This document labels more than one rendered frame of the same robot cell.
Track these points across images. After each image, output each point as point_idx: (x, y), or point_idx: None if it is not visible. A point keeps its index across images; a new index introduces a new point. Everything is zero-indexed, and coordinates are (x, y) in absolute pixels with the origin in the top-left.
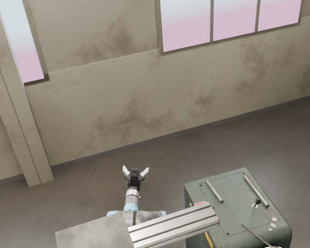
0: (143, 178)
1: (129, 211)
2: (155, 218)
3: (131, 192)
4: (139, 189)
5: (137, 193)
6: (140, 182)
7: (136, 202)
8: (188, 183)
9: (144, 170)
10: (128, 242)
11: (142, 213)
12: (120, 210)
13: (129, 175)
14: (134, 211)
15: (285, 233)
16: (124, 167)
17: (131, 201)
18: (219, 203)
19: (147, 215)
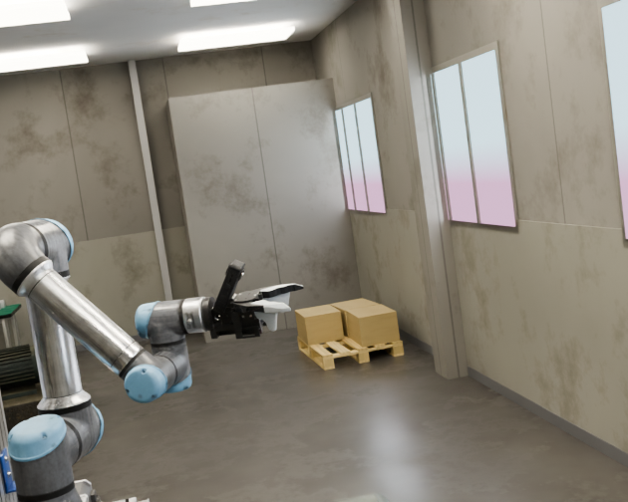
0: (242, 305)
1: (36, 223)
2: (7, 249)
3: (191, 298)
4: (235, 332)
5: (191, 307)
6: (255, 326)
7: (159, 311)
8: (377, 499)
9: (274, 302)
10: None
11: (13, 225)
12: (51, 225)
13: (264, 296)
14: (30, 224)
15: None
16: (289, 284)
17: (160, 302)
18: None
19: (6, 231)
